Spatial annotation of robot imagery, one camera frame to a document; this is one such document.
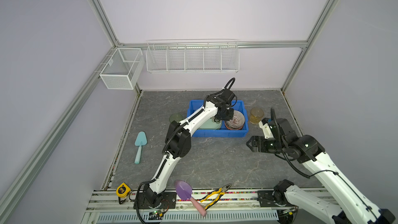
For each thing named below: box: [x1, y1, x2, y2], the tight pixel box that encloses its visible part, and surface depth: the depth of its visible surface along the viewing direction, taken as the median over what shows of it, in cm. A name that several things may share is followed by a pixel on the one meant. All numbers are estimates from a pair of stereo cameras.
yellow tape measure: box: [116, 182, 132, 199], surface depth 77 cm
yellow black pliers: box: [200, 183, 233, 212], surface depth 77 cm
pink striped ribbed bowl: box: [224, 109, 246, 131], surface depth 93 cm
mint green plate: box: [199, 117, 222, 130], surface depth 98 cm
